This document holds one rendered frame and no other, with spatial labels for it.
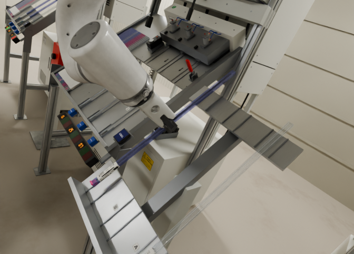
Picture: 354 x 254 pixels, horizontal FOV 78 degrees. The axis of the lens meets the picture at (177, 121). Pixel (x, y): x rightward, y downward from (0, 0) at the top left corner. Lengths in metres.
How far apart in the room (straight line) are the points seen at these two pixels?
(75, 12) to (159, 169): 0.81
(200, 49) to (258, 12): 0.26
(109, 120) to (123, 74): 0.53
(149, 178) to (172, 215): 0.52
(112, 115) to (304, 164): 2.92
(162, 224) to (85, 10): 0.59
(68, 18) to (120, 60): 0.13
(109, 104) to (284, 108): 2.75
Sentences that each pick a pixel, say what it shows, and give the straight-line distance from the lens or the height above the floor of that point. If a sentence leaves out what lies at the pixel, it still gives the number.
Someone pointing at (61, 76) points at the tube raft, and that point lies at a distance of 1.30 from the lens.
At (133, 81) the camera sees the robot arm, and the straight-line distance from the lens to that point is 0.43.
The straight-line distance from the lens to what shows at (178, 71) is 0.99.
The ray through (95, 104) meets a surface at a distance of 1.03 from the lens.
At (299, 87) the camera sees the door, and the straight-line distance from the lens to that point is 3.35.
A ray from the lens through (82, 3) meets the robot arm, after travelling 0.47.
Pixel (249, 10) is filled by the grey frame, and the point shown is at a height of 1.35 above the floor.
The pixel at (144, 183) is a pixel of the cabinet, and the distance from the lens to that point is 1.21.
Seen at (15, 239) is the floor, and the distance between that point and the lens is 1.46.
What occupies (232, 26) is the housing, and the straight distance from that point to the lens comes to 1.06.
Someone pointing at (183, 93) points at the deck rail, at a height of 0.97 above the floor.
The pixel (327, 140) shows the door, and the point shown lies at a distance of 3.36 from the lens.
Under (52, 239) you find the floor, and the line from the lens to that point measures 1.45.
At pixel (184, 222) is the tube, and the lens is 0.51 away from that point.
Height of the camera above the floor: 1.20
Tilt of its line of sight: 23 degrees down
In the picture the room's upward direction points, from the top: 23 degrees clockwise
